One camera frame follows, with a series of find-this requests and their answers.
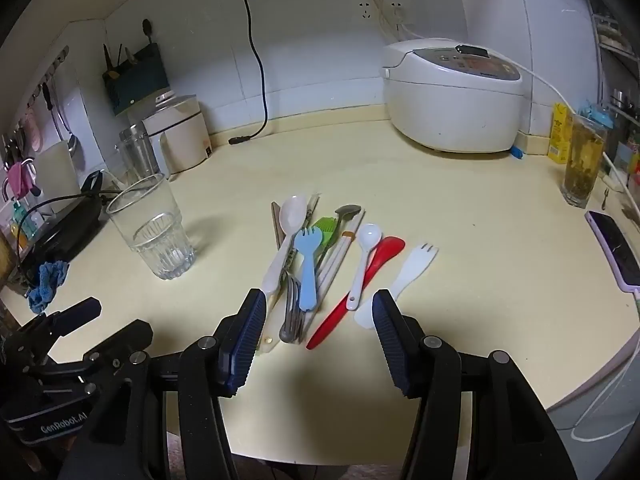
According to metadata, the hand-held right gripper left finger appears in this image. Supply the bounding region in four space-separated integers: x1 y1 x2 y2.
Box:
57 288 268 480

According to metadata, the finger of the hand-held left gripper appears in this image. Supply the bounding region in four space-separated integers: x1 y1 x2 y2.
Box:
15 296 103 357
45 319 154 397

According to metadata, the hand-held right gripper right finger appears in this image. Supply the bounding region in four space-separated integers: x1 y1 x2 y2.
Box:
371 289 576 480

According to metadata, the blue plastic fork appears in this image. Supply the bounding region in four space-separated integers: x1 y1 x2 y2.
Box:
293 226 323 312

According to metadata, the clear glass cup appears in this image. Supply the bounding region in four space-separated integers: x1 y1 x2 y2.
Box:
106 173 197 281

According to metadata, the small white spoon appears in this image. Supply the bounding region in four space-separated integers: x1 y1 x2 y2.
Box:
345 223 383 311

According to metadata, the large white plastic spoon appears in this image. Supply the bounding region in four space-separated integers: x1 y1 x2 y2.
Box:
260 195 308 298

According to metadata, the metal spoon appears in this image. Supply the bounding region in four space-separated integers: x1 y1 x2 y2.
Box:
280 204 362 345

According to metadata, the blue cloth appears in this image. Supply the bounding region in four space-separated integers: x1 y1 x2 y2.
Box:
27 260 71 313

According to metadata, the red plastic spoon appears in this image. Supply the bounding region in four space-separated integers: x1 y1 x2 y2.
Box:
306 236 406 351

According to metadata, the white plastic fork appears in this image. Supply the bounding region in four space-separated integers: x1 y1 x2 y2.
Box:
354 242 438 330

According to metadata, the black electric griddle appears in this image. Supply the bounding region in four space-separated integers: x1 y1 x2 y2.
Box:
20 170 123 281

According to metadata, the green bottle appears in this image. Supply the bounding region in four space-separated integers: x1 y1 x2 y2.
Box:
11 201 31 233

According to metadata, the pale square container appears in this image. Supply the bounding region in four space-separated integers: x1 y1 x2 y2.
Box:
37 140 82 211

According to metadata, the pink cloth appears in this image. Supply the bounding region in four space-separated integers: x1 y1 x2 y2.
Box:
2 160 38 198

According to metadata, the hanging metal ladle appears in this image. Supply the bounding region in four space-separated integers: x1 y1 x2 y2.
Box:
44 82 80 157

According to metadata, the glass jar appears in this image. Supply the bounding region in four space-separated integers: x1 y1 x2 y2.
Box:
118 125 161 183

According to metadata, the pink hanging scrubber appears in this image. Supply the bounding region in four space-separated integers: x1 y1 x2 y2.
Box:
25 107 43 151

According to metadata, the cream electric kettle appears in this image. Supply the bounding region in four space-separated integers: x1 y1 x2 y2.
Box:
142 95 213 176

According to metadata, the dark green utensil holder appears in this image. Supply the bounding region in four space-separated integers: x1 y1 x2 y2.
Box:
102 44 171 117

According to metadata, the phone in purple case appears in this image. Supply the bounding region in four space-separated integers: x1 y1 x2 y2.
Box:
585 210 640 293

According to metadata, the white rice cooker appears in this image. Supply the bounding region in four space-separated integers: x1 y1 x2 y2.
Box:
382 38 526 153

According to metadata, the yellow carton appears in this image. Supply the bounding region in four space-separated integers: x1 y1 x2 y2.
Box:
547 102 576 163

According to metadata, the blue lidded jug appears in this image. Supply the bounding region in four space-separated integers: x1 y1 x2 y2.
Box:
580 105 616 131

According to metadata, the metal kitchen rack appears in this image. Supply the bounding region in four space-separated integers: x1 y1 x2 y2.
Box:
585 0 640 126

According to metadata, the black power cable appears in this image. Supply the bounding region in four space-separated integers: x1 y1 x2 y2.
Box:
228 0 301 147

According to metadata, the white charging cable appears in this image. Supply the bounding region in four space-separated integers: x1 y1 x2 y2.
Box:
570 290 640 443

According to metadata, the wall hook rail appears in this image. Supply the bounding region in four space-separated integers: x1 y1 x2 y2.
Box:
27 45 70 108

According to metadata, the white power cable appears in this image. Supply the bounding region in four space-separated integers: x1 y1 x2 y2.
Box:
390 2 640 201

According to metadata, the white wall socket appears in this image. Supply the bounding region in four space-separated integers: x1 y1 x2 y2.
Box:
348 0 381 23
382 0 415 26

